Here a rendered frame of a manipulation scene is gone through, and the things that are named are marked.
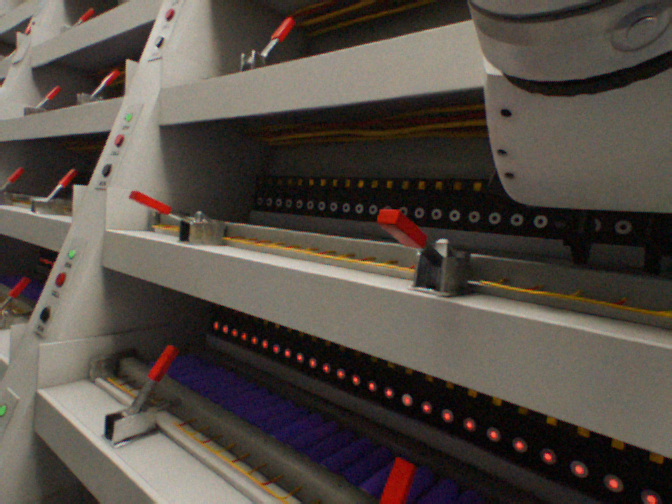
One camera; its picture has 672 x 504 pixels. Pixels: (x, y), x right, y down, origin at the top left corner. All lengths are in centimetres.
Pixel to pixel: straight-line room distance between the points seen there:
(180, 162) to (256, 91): 20
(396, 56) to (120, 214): 38
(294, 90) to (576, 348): 32
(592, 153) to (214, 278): 30
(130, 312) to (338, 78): 40
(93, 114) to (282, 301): 55
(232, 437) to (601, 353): 31
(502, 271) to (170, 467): 31
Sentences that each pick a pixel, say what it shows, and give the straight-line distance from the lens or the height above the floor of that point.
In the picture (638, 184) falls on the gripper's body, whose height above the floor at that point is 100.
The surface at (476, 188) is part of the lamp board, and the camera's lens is 45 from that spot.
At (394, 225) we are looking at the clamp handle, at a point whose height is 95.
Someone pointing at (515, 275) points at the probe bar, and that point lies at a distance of 29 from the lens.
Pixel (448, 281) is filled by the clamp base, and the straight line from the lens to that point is 26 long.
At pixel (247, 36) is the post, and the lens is 73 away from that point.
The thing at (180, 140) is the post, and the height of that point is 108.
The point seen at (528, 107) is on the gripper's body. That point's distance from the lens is 21.
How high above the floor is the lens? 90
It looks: 10 degrees up
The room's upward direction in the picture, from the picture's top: 17 degrees clockwise
